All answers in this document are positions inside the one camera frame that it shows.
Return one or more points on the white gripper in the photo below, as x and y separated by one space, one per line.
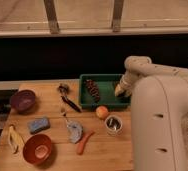
124 87

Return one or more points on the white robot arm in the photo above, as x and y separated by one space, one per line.
159 101

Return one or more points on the green plastic tray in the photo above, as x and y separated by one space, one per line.
106 84

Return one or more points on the blue eraser sponge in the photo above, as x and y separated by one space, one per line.
38 125

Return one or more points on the orange fruit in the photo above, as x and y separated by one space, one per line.
102 112

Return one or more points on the brown pine cone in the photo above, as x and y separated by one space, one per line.
93 89

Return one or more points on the grey crumpled cloth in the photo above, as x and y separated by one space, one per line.
76 131

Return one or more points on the orange carrot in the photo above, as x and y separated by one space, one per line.
83 141

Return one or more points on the purple bowl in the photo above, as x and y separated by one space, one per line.
23 100

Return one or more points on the red bowl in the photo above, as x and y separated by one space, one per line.
37 149

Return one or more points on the yellow banana peel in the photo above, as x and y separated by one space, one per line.
15 140

